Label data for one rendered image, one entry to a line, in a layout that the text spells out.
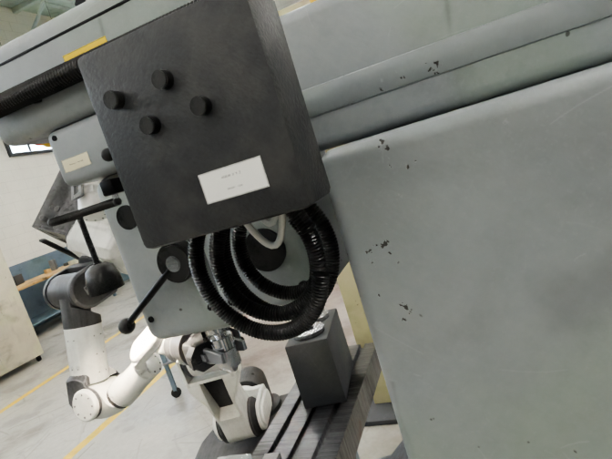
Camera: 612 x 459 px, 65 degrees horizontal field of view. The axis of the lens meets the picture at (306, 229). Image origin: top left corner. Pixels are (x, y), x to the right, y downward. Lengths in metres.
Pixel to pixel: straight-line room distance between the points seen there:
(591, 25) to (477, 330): 0.38
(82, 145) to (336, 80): 0.45
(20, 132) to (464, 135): 0.74
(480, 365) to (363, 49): 0.43
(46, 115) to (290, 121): 0.56
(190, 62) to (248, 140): 0.09
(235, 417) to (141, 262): 1.06
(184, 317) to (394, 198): 0.48
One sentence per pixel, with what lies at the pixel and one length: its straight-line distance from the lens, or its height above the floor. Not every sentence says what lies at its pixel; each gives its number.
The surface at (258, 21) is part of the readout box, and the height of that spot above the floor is 1.69.
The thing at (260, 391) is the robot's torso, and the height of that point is 0.74.
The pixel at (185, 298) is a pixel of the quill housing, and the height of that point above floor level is 1.39.
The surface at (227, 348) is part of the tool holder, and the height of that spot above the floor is 1.25.
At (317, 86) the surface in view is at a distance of 0.70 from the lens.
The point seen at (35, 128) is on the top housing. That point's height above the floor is 1.74.
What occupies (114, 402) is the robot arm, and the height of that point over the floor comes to 1.13.
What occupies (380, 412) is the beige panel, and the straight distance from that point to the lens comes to 2.98.
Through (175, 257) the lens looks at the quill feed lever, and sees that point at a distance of 0.82.
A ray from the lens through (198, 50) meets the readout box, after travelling 0.48.
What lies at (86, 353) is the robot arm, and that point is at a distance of 1.34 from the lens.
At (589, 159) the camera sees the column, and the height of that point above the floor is 1.47.
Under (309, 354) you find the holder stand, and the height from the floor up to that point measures 1.06.
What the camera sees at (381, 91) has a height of 1.61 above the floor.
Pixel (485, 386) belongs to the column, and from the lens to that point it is 0.65.
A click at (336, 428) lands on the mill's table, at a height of 0.91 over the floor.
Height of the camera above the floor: 1.56
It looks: 9 degrees down
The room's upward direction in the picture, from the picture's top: 17 degrees counter-clockwise
